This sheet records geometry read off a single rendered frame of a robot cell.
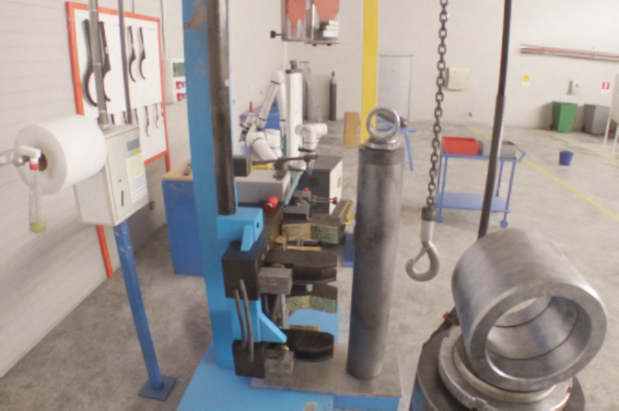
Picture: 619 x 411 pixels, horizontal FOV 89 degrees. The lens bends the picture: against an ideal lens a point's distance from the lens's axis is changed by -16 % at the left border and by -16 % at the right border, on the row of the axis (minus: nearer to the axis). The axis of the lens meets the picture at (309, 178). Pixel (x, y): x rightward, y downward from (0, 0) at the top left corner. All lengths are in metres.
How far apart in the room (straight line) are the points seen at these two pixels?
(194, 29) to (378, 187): 1.06
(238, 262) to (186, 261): 1.98
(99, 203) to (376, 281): 1.32
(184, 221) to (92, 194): 1.66
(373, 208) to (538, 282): 1.35
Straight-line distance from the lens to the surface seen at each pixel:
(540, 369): 0.48
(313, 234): 2.05
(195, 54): 1.73
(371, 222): 1.72
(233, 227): 1.67
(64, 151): 1.45
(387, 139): 1.65
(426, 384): 0.51
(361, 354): 2.17
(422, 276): 1.03
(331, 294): 2.28
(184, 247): 3.45
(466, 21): 12.98
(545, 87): 14.02
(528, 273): 0.40
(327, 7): 1.46
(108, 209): 1.75
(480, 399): 0.47
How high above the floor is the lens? 1.83
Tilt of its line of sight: 17 degrees down
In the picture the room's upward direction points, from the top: straight up
